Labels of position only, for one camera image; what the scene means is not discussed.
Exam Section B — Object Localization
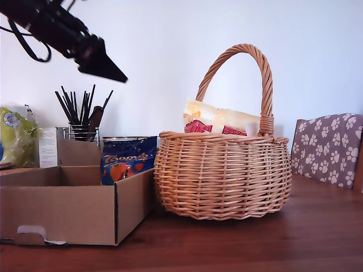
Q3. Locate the chrome wire rack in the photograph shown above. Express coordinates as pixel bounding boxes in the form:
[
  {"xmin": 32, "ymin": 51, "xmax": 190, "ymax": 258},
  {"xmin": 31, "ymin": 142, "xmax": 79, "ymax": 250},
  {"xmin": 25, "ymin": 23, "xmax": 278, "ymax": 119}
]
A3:
[{"xmin": 56, "ymin": 126, "xmax": 102, "ymax": 148}]

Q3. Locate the white paper bag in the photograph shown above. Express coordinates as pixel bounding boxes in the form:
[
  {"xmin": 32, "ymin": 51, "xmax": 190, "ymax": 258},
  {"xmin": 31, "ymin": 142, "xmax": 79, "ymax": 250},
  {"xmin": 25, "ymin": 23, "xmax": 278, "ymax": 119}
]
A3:
[{"xmin": 7, "ymin": 104, "xmax": 34, "ymax": 116}]

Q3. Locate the woven wicker basket with handle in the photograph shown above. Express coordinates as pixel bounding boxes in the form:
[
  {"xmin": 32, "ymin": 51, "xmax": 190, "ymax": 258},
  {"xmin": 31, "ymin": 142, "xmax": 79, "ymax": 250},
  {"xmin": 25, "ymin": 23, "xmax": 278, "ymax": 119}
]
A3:
[{"xmin": 153, "ymin": 44, "xmax": 293, "ymax": 221}]

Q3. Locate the red and white egg bag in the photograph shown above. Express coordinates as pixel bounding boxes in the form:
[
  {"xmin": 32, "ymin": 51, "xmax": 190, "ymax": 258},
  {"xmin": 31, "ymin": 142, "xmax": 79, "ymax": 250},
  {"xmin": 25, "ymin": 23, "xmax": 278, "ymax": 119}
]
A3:
[{"xmin": 181, "ymin": 98, "xmax": 261, "ymax": 137}]

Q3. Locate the paw print chair cushion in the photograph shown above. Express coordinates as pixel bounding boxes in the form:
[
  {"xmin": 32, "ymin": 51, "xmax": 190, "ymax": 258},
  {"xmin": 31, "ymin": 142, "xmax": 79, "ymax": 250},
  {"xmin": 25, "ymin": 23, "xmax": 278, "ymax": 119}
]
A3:
[{"xmin": 291, "ymin": 113, "xmax": 363, "ymax": 190}]

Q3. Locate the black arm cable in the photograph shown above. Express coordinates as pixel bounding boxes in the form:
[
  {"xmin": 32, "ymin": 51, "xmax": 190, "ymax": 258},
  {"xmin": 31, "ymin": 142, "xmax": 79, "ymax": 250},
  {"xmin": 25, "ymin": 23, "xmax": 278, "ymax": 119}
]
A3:
[
  {"xmin": 0, "ymin": 25, "xmax": 33, "ymax": 37},
  {"xmin": 8, "ymin": 18, "xmax": 53, "ymax": 62}
]

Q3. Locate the brown cardboard box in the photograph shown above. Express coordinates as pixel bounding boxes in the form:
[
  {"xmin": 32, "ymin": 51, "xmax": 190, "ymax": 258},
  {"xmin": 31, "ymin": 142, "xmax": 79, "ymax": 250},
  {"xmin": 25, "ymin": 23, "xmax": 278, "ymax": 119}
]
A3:
[{"xmin": 0, "ymin": 137, "xmax": 158, "ymax": 247}]

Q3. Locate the brown wooden handle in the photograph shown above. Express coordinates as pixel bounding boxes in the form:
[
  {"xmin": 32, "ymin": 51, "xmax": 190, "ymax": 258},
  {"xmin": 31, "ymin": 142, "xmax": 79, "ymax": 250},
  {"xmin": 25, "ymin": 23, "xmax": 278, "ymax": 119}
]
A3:
[{"xmin": 88, "ymin": 105, "xmax": 104, "ymax": 134}]

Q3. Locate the white labelled tin can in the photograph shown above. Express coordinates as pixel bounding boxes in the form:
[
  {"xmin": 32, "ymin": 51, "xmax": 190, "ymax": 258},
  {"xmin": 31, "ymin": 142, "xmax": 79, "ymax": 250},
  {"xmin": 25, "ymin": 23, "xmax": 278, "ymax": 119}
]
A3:
[{"xmin": 102, "ymin": 135, "xmax": 142, "ymax": 141}]

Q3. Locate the black wire cup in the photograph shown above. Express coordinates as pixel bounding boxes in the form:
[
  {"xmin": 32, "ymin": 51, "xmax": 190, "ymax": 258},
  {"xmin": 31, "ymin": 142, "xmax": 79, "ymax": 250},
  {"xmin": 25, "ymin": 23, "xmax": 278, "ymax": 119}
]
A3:
[{"xmin": 69, "ymin": 122, "xmax": 91, "ymax": 142}]

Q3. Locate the black thin stick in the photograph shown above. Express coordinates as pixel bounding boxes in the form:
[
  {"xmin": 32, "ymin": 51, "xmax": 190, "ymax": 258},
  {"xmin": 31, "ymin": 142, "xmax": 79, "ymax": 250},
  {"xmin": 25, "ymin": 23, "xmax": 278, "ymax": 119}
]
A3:
[
  {"xmin": 61, "ymin": 86, "xmax": 77, "ymax": 125},
  {"xmin": 80, "ymin": 90, "xmax": 86, "ymax": 125},
  {"xmin": 54, "ymin": 90, "xmax": 73, "ymax": 125},
  {"xmin": 87, "ymin": 83, "xmax": 96, "ymax": 125},
  {"xmin": 102, "ymin": 90, "xmax": 114, "ymax": 111}
]

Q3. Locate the green produce bag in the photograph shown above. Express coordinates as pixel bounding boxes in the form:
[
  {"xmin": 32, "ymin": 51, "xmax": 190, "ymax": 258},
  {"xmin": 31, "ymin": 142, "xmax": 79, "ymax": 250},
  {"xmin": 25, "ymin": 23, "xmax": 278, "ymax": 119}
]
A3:
[{"xmin": 0, "ymin": 105, "xmax": 39, "ymax": 168}]

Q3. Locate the white printed carton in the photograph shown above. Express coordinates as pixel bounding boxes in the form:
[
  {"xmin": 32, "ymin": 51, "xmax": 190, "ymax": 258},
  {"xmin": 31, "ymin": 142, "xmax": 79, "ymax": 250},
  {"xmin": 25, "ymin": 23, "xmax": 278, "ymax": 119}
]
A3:
[{"xmin": 38, "ymin": 127, "xmax": 60, "ymax": 168}]

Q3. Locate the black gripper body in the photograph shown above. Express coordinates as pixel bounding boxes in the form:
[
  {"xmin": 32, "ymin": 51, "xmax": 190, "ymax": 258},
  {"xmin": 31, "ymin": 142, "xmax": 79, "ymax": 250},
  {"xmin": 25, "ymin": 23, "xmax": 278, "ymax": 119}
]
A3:
[{"xmin": 42, "ymin": 10, "xmax": 106, "ymax": 62}]

